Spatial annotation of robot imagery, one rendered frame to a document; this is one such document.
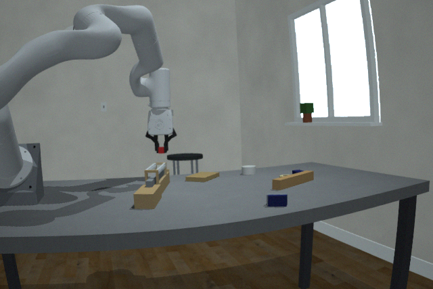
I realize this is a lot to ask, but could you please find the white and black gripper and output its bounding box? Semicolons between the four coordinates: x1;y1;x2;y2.
145;108;177;153

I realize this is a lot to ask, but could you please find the tan wooden batten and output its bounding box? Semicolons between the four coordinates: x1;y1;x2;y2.
272;171;314;190

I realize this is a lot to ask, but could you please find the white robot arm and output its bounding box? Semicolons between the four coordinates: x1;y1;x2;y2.
0;4;170;189

